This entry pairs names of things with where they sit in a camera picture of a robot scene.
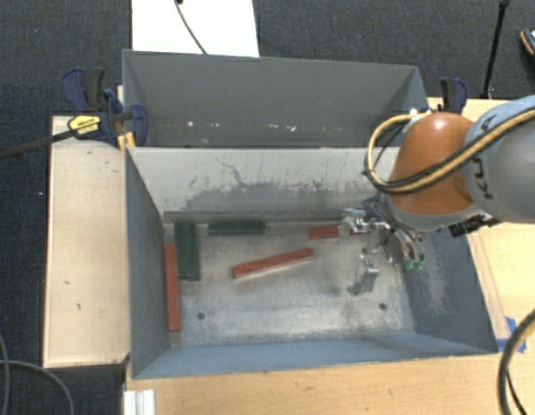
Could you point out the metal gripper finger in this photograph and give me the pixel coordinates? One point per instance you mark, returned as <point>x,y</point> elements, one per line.
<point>367,277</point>
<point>352,222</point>

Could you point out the red-brown flat block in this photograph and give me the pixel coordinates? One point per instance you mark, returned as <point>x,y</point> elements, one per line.
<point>173,288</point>
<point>273,263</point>
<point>324,231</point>

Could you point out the grey metal bin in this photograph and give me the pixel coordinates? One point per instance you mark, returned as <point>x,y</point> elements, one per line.
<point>293,309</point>

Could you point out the dark green flat block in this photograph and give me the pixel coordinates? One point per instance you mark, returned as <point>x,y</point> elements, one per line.
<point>237,227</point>
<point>187,251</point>

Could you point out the pale wood board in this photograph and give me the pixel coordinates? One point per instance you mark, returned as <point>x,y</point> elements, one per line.
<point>85,253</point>

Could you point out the black cylinder on white bracket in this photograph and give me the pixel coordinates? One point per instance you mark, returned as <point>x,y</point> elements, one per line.
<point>468,226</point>

